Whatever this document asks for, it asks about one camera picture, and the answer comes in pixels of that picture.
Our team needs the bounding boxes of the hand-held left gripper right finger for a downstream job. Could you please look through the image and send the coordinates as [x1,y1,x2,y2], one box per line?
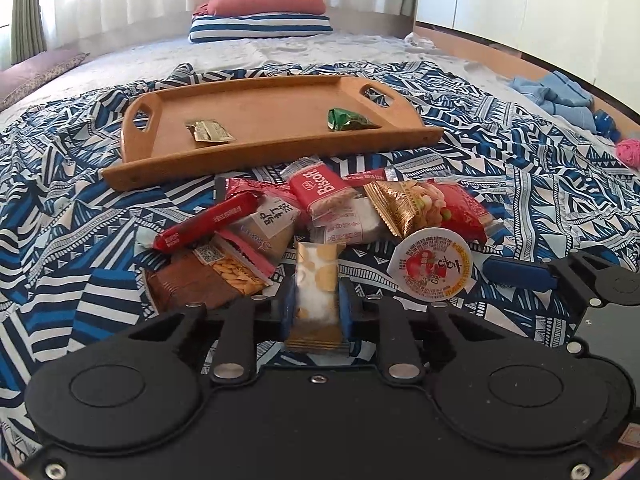
[339,277,496,386]

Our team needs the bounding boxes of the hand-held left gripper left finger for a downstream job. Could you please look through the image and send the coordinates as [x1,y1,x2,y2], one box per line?
[125,280,301,386]

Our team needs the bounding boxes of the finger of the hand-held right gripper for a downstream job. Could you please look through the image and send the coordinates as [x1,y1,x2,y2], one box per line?
[484,249,613,313]

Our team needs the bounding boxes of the white and gold snack packet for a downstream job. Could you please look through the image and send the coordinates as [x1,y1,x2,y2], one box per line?
[285,241,351,353]

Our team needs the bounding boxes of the white rice cake packet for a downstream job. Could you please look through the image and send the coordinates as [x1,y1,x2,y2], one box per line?
[307,197,396,246]

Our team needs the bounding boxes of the jelly cup with white lid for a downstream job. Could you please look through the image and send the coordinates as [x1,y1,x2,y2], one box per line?
[389,227,472,302]

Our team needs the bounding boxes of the red and gold snack bag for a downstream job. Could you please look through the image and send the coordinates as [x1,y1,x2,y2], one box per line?
[362,180,503,248]

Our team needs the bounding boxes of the brown snack packet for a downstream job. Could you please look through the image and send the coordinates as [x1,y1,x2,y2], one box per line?
[146,250,241,313]

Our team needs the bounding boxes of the long red wafer bar packet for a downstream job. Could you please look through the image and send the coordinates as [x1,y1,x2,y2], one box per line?
[152,194,261,253]

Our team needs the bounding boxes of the wooden tray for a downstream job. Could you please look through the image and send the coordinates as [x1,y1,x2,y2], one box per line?
[100,74,446,192]

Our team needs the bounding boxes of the clear cracker packet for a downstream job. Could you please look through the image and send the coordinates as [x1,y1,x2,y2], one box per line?
[192,230,278,298]

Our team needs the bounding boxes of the beige packet with black print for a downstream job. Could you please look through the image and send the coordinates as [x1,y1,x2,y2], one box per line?
[225,195,301,271]

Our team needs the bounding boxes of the red biscuit packet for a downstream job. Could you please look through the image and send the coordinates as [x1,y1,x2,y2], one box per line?
[280,156,358,221]

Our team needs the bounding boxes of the red snack packet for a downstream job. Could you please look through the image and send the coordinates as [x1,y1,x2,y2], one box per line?
[215,176,296,211]

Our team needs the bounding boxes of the thin red packet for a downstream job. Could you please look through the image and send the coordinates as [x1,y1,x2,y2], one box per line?
[342,167,401,183]

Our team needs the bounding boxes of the blue patterned blanket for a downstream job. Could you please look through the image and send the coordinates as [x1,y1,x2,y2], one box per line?
[0,60,640,466]

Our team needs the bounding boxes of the pink object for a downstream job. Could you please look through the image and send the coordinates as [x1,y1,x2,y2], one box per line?
[614,139,640,168]

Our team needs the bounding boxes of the blue object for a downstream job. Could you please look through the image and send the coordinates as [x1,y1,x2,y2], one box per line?
[592,110,621,141]

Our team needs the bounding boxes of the light blue clothes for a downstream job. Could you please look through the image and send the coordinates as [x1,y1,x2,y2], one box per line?
[507,71,596,128]

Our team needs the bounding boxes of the green foil packet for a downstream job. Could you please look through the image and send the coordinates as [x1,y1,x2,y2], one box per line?
[327,108,383,132]

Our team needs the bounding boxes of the olive gold foil packet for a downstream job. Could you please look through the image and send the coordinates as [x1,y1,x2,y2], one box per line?
[184,119,237,147]

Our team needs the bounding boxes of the white wardrobe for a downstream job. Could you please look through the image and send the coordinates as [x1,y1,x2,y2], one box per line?
[415,0,640,106]

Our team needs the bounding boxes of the blue striped pillow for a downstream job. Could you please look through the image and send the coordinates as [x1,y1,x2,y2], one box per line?
[188,12,333,44]

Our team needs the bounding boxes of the purple patterned pillow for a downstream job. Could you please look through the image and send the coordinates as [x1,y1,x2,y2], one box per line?
[0,51,91,111]

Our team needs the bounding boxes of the wooden bed frame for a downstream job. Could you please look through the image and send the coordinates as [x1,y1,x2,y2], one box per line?
[414,22,640,141]

